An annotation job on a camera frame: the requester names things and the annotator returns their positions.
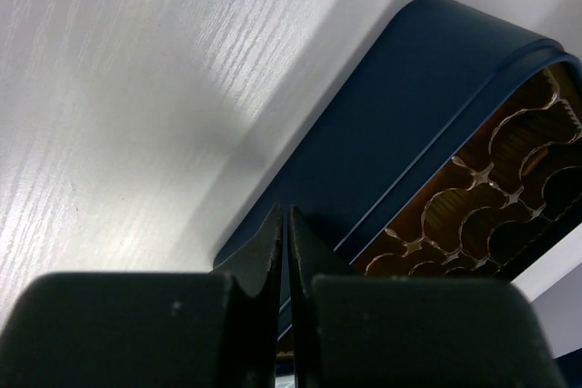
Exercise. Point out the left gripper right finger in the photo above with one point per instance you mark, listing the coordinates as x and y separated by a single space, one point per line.
351 330

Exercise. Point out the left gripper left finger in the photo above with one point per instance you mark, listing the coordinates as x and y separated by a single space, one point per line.
152 329

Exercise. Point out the blue chocolate box with tray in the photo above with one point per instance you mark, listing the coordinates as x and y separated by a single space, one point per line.
429 81

